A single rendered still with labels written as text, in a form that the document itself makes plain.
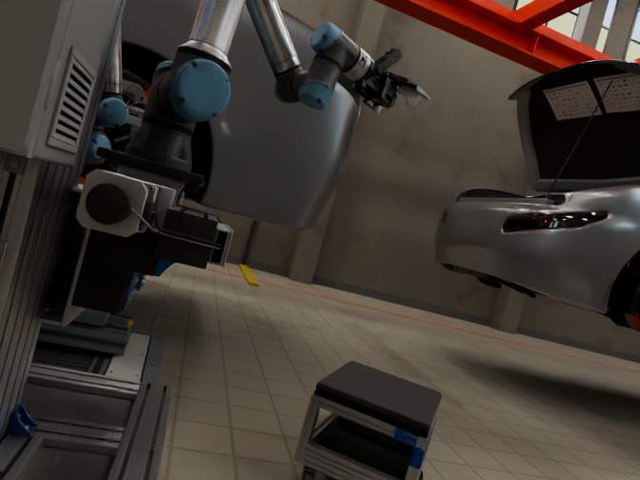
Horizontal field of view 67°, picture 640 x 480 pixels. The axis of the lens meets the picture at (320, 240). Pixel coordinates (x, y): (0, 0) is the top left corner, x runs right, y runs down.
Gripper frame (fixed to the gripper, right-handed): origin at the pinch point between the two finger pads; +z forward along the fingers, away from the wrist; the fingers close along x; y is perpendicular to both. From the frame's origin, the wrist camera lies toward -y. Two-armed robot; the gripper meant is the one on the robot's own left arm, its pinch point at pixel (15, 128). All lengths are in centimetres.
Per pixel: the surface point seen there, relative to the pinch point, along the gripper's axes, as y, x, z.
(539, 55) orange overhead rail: -201, 415, -156
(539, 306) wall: 70, 772, -238
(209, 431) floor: 89, 38, -65
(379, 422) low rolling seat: 64, 26, -124
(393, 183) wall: -77, 608, 8
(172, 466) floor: 89, 11, -70
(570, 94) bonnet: -126, 304, -181
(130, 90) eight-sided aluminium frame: -24.7, 34.8, -8.7
